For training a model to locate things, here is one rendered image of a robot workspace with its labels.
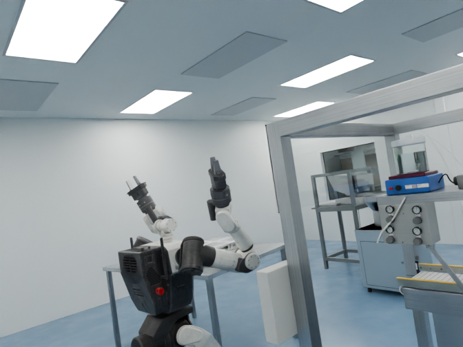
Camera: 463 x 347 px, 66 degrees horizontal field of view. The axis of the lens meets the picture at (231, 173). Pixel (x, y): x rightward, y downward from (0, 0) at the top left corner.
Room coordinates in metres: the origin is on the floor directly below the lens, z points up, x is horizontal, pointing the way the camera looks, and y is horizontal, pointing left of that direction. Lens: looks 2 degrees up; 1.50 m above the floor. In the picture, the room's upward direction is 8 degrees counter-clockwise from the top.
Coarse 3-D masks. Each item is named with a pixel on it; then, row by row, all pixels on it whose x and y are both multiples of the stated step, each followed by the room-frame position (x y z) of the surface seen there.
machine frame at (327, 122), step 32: (384, 96) 1.00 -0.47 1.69; (416, 96) 0.94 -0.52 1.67; (288, 128) 1.27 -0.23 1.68; (320, 128) 1.48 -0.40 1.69; (352, 128) 1.66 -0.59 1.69; (384, 128) 1.88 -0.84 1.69; (416, 128) 1.86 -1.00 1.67; (288, 160) 1.32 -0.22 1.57; (288, 192) 1.31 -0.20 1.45; (288, 224) 1.32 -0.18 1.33; (288, 256) 1.34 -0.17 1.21; (416, 320) 1.98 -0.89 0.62
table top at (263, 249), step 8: (256, 248) 3.39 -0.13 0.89; (264, 248) 3.34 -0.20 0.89; (272, 248) 3.28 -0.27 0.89; (280, 248) 3.32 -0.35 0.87; (264, 256) 3.12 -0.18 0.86; (112, 264) 3.63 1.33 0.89; (120, 272) 3.35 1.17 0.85; (208, 272) 2.69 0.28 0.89; (216, 272) 2.66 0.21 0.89; (224, 272) 2.72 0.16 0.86
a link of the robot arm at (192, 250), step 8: (192, 240) 1.54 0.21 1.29; (184, 248) 1.54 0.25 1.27; (192, 248) 1.52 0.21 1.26; (200, 248) 1.54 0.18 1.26; (208, 248) 1.57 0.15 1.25; (184, 256) 1.52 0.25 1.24; (192, 256) 1.50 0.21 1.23; (200, 256) 1.52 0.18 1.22; (208, 256) 1.55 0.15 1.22; (184, 264) 1.49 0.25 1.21; (200, 264) 1.51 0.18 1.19; (208, 264) 1.57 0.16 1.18
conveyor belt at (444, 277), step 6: (414, 276) 1.85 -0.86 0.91; (420, 276) 1.83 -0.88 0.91; (426, 276) 1.82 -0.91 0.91; (432, 276) 1.80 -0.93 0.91; (438, 276) 1.79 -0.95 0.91; (444, 276) 1.78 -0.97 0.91; (450, 276) 1.77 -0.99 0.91; (462, 276) 1.74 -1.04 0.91; (462, 282) 1.66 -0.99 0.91; (426, 288) 1.66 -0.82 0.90; (432, 288) 1.64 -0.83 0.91; (402, 294) 1.75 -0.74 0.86
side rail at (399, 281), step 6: (402, 282) 1.72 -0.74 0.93; (408, 282) 1.70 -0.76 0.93; (414, 282) 1.68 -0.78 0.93; (420, 282) 1.66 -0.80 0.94; (426, 282) 1.64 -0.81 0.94; (432, 282) 1.62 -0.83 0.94; (438, 282) 1.60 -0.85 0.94; (438, 288) 1.61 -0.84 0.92; (444, 288) 1.59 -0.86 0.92; (450, 288) 1.57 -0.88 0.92; (456, 288) 1.55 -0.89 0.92
